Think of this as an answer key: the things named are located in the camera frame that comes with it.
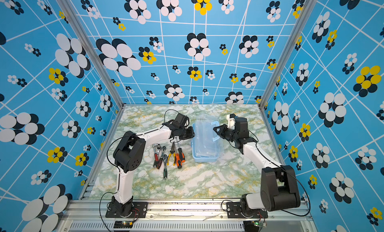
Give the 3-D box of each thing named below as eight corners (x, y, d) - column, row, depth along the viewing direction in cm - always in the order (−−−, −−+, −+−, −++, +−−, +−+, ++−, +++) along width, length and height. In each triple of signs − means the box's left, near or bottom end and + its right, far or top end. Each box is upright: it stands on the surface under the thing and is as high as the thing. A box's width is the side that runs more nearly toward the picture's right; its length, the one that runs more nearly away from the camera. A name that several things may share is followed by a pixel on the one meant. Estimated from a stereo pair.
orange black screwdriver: (175, 168, 89) (174, 167, 87) (176, 150, 97) (176, 148, 95) (184, 168, 89) (184, 167, 87) (185, 150, 97) (185, 148, 95)
